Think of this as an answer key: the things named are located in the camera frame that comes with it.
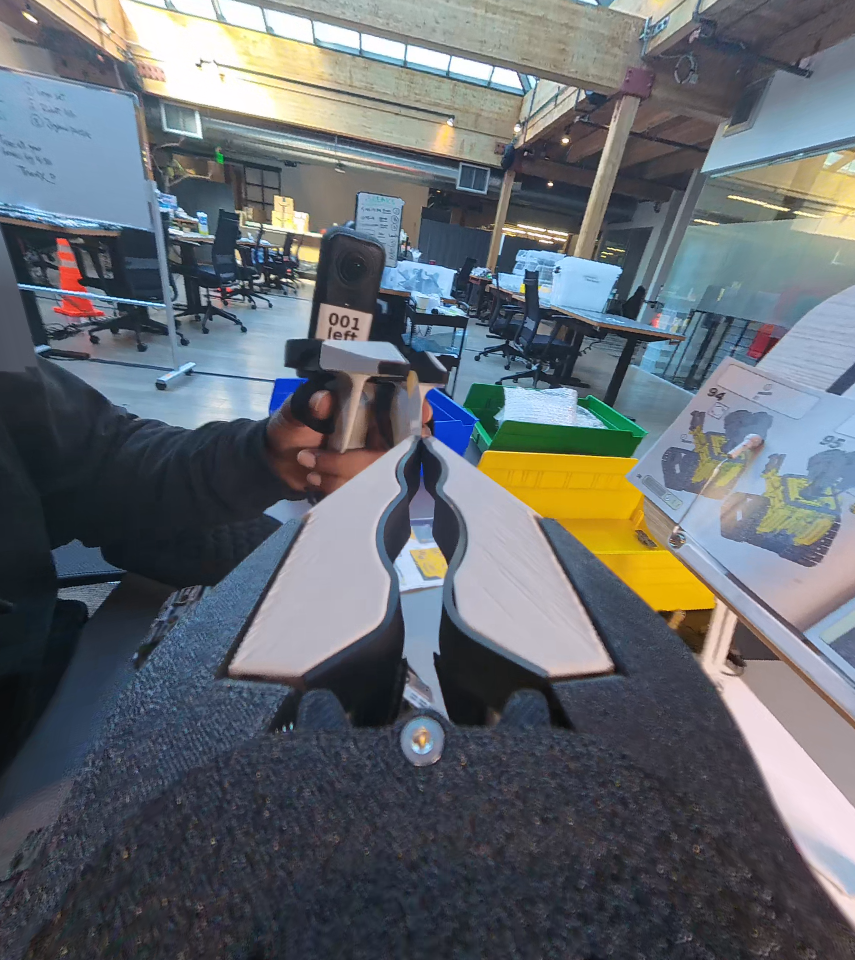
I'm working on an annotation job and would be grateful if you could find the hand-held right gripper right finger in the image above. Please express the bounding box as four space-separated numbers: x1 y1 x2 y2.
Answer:
422 437 616 726

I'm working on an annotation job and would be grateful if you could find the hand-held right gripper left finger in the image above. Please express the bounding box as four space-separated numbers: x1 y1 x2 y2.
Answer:
227 435 423 726

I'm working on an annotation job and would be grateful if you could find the sticker sheet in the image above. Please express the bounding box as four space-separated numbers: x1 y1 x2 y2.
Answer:
392 516 450 595

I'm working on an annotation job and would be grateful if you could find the person's left forearm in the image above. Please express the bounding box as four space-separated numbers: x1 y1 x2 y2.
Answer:
37 416 301 590

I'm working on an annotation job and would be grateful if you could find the person's left hand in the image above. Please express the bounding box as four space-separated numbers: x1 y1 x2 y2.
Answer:
266 388 436 498

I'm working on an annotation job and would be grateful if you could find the small whiteboard sign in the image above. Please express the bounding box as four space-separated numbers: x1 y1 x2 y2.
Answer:
354 191 405 268

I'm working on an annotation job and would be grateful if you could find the black utility cart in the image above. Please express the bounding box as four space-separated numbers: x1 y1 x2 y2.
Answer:
403 294 471 395

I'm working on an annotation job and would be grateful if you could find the blue storage bin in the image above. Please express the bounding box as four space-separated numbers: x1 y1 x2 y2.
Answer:
270 377 479 456

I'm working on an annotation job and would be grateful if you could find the yellow storage bin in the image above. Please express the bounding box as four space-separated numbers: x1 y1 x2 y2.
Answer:
477 448 717 612

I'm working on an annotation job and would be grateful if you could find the green storage bin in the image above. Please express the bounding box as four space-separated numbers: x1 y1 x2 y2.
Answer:
463 382 648 459

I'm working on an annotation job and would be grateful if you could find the bubble wrap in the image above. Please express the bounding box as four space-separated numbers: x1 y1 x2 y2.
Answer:
495 386 597 429

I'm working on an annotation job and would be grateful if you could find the clear plastic storage box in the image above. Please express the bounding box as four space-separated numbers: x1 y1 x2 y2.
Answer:
551 255 624 314

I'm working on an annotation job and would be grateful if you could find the group of black office chairs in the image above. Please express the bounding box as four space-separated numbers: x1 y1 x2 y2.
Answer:
82 208 594 391

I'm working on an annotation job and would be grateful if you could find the instruction booklet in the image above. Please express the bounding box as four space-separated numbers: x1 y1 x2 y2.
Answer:
626 356 855 732

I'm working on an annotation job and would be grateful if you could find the orange traffic cone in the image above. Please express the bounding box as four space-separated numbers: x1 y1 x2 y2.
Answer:
52 237 106 319

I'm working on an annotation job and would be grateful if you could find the whiteboard on stand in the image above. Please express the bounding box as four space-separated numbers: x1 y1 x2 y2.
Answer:
0 56 198 393

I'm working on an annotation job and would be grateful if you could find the book stand with white base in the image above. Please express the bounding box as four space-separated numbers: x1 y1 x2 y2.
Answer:
641 270 855 960

